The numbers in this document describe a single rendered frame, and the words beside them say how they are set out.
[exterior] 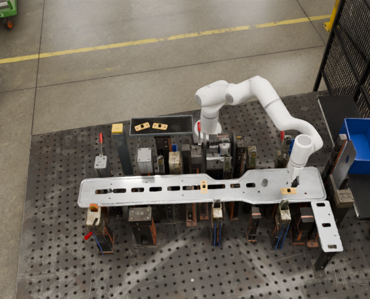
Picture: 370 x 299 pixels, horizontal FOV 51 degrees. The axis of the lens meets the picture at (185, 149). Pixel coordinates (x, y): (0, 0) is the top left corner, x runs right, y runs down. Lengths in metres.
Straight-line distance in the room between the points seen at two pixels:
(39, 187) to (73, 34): 2.84
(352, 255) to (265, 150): 0.87
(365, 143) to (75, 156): 1.89
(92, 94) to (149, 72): 0.68
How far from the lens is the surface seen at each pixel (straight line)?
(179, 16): 5.25
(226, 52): 4.64
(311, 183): 2.28
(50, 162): 2.86
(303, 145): 1.85
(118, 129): 2.29
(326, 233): 2.14
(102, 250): 2.37
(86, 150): 2.84
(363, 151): 2.47
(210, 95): 2.33
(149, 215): 2.08
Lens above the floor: 2.84
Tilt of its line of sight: 52 degrees down
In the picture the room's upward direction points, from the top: 4 degrees counter-clockwise
